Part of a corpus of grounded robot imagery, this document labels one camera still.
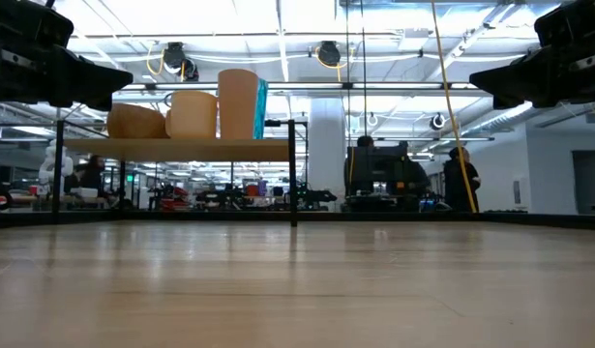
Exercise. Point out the teal translucent tumbler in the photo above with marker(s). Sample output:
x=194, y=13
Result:
x=262, y=108

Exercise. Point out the wooden shelf board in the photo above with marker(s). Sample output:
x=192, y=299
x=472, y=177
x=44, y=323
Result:
x=181, y=150

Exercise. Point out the white humanoid figure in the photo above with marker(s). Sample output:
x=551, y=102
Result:
x=52, y=162

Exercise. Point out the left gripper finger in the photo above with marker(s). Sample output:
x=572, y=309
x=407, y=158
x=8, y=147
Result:
x=89, y=77

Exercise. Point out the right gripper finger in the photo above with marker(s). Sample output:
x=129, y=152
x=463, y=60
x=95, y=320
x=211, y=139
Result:
x=524, y=77

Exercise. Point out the person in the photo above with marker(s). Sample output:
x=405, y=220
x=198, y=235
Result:
x=94, y=176
x=459, y=179
x=365, y=141

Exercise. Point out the black background machine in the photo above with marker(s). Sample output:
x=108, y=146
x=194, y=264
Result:
x=316, y=195

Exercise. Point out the long ceiling light bar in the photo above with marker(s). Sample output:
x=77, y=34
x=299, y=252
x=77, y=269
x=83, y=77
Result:
x=297, y=87

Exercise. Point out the black table frame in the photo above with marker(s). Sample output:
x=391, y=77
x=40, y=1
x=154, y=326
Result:
x=297, y=217

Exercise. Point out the tall orange plastic cup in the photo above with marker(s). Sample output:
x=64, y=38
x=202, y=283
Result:
x=238, y=104

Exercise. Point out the black monitor cart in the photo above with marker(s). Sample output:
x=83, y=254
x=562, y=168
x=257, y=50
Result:
x=384, y=169

